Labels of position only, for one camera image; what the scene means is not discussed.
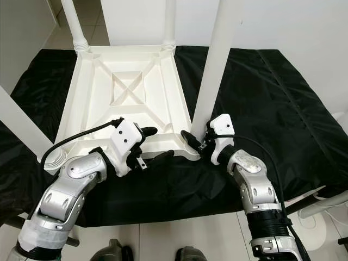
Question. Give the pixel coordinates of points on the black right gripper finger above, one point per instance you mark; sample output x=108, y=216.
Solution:
x=191, y=140

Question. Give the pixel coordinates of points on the white plastic ribbed table top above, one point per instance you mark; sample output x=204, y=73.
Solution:
x=87, y=98

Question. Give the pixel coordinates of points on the white tapered plastic table leg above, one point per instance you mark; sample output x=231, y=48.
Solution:
x=217, y=60
x=73, y=24
x=169, y=24
x=27, y=130

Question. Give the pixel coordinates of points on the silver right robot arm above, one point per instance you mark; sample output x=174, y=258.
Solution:
x=253, y=168

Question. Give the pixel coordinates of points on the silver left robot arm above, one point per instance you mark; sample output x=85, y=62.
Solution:
x=65, y=201

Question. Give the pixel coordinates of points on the grey robot left foot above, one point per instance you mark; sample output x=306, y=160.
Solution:
x=113, y=251

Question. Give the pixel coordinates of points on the grey robot foot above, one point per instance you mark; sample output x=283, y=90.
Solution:
x=191, y=254
x=113, y=251

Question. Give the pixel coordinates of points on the black table cloth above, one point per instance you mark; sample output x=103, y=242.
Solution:
x=293, y=98

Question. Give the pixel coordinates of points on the grey robot right foot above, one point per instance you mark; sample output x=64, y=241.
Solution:
x=191, y=254

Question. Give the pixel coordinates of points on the white round stand base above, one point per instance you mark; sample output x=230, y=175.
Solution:
x=326, y=206

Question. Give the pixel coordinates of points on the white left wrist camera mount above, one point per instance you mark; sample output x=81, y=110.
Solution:
x=125, y=138

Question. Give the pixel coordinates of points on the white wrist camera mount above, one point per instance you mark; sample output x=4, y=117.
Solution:
x=125, y=138
x=223, y=124

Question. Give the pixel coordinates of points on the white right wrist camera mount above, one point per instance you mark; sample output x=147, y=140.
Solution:
x=223, y=124

